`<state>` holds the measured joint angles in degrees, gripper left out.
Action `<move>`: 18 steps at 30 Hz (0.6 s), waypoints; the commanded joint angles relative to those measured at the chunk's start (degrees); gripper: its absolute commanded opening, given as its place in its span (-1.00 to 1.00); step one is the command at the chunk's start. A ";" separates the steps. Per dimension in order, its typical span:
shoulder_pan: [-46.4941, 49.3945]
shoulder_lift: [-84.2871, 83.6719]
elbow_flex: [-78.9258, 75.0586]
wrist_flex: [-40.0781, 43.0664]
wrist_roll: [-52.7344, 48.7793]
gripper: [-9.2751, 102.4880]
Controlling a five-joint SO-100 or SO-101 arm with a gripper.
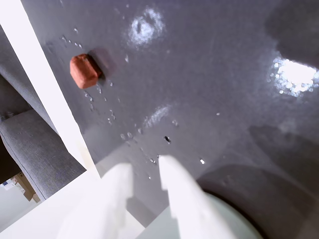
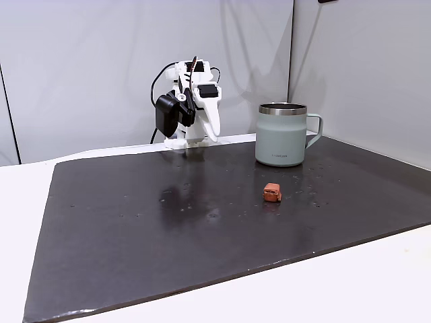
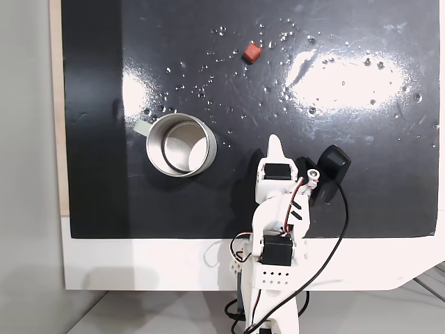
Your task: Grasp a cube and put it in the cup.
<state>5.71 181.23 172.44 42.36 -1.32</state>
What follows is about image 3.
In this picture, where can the red-brown cube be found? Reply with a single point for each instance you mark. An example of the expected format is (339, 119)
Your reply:
(251, 53)

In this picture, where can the pale green steel mug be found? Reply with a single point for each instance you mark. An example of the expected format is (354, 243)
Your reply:
(180, 146)

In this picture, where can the black oval camera box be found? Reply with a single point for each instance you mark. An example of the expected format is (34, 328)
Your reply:
(333, 160)

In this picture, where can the black table mat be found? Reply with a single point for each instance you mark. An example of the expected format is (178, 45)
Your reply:
(174, 208)

